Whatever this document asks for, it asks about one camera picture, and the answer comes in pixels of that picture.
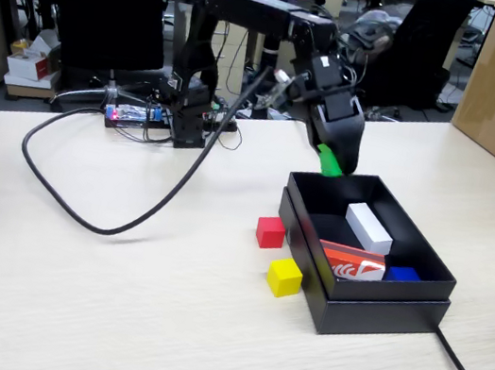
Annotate brown flat carton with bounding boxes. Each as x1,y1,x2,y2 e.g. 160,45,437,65
4,73,60,104

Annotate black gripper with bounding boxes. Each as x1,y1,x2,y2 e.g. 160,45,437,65
280,49,379,177

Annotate small white red carton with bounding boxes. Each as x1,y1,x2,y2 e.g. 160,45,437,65
3,45,63,86

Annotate black pole white rings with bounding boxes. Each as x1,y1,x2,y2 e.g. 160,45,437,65
250,0,305,112

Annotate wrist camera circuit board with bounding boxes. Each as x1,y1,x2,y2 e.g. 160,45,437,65
262,64,312,109

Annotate orange white carton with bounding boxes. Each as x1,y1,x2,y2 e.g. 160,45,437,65
312,238,390,289

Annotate circuit board red LED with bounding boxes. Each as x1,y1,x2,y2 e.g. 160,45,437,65
102,96,169,133

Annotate white rectangular box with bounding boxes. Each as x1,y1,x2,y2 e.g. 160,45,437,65
339,200,401,259

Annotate black open box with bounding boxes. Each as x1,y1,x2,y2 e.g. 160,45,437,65
258,186,467,357

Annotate grey cloth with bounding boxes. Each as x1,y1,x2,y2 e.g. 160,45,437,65
340,4,406,73

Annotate black camera cable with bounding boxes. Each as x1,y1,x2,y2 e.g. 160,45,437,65
9,27,274,260

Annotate circuit board green terminal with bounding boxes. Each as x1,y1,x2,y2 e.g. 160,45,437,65
201,98,244,139

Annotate black box tray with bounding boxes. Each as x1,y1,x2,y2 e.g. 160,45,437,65
267,160,473,322

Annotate yellow cube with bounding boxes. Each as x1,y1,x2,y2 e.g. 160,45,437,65
263,254,306,302

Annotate white open carton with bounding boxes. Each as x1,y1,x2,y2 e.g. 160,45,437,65
25,25,64,61

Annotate black mesh office chair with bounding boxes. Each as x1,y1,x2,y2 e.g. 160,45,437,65
26,0,185,126

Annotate red cube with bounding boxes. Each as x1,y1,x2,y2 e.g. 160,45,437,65
253,213,289,253

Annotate blue cube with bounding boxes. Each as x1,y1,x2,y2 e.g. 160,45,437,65
382,262,423,288

